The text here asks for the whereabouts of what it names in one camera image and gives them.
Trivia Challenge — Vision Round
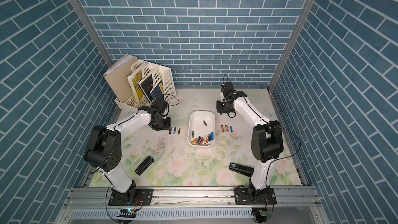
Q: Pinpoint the white plastic storage box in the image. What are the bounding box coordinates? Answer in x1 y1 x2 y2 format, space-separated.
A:
188 111 216 148

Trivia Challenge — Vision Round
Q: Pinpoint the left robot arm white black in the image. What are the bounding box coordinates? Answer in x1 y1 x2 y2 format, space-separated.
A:
84 97 171 194

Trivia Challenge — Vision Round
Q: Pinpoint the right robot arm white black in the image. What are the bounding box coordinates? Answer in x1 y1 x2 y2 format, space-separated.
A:
216 82 284 190

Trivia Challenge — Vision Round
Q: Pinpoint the dark blue book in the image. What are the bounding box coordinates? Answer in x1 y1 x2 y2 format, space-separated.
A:
150 80 164 100

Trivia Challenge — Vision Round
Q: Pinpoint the black cover book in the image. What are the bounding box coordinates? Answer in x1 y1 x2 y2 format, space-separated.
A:
138 72 153 102

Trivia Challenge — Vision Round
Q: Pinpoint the black stapler left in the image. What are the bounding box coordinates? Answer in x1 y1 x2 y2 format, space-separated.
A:
135 156 154 176

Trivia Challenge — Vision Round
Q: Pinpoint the black stapler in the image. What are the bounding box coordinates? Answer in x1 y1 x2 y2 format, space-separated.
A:
135 156 154 176
229 163 254 177

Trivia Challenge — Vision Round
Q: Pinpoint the white perforated file organizer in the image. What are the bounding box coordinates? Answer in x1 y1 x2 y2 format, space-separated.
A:
105 54 177 112

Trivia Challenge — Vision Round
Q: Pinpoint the yellow cover book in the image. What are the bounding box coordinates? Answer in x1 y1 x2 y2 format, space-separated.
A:
127 61 147 103

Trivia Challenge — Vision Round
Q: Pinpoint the beige paper folder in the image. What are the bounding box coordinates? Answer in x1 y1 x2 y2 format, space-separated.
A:
103 54 137 103

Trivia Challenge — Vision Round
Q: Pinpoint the black stapler right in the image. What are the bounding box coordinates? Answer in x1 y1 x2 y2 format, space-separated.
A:
229 163 254 177

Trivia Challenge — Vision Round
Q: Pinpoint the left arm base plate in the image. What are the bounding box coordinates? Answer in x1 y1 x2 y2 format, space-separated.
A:
108 188 153 207

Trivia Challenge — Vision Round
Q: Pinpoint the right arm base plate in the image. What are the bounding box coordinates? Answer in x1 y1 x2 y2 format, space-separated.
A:
234 186 277 205

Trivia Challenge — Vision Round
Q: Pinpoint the white vented cable duct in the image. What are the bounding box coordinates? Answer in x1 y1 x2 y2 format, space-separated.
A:
71 207 253 221

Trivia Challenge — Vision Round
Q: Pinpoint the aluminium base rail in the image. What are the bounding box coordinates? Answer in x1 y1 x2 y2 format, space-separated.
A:
56 186 328 224

